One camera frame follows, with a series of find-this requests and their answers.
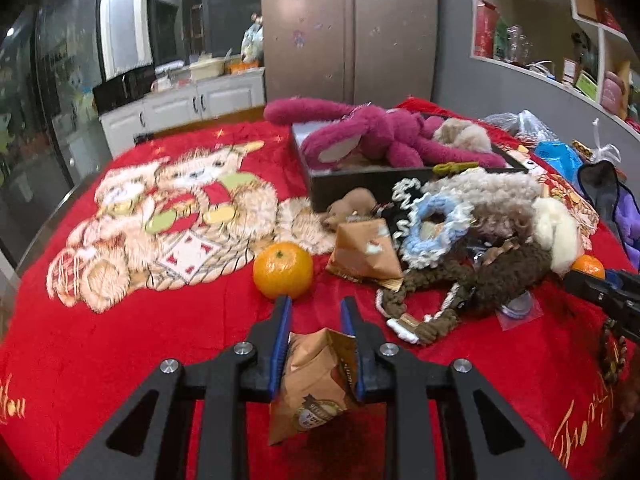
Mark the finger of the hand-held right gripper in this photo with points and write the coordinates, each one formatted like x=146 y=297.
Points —
x=600 y=290
x=625 y=279

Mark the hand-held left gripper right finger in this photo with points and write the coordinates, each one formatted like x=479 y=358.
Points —
x=348 y=320

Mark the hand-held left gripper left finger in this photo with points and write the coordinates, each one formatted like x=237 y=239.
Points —
x=285 y=325

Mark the orange tangerine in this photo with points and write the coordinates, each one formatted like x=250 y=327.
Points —
x=282 y=270
x=590 y=264

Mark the brown pyramid snack packet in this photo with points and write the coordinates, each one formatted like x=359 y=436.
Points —
x=310 y=385
x=360 y=250

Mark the white plush toy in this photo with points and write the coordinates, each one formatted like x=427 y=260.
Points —
x=555 y=235

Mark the black box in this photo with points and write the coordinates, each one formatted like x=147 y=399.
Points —
x=340 y=187

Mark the purple cloth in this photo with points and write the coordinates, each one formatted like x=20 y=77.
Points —
x=629 y=215

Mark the clear small plastic packet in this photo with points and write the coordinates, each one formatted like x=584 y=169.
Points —
x=520 y=317

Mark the dark brown plush toy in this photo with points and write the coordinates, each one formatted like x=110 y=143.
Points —
x=505 y=270

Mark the brown mouse plush toy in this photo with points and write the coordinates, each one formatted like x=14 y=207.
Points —
x=350 y=205

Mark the tied clear plastic bag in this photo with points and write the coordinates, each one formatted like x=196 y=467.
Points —
x=602 y=147

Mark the blue plastic bag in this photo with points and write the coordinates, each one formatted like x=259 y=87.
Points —
x=557 y=157

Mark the cream curly plush toy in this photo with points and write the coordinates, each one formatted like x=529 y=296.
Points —
x=480 y=185

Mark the red printed blanket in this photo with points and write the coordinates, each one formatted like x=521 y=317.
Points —
x=125 y=350

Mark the green yellow small toy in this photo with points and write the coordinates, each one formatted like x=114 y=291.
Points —
x=450 y=166

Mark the pink container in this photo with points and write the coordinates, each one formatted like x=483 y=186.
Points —
x=614 y=94

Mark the pink plush toy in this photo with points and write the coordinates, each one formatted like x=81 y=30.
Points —
x=380 y=135

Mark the beige plush toy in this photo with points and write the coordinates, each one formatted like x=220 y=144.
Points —
x=465 y=135

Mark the white kitchen cabinet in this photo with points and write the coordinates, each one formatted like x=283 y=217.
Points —
x=225 y=95

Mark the glass jars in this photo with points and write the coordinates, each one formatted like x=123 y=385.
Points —
x=520 y=45

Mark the green box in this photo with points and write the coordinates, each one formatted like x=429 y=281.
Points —
x=501 y=40

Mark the red box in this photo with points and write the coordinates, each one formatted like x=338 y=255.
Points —
x=485 y=30

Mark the silver refrigerator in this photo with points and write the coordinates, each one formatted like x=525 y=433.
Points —
x=350 y=35

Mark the black microwave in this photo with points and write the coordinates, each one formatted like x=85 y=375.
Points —
x=122 y=90

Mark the dark kitchen window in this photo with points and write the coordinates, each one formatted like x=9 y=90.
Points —
x=220 y=10

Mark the glass sliding door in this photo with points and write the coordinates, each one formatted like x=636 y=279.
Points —
x=60 y=60

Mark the white wall shelf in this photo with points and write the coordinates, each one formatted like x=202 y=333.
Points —
x=525 y=69

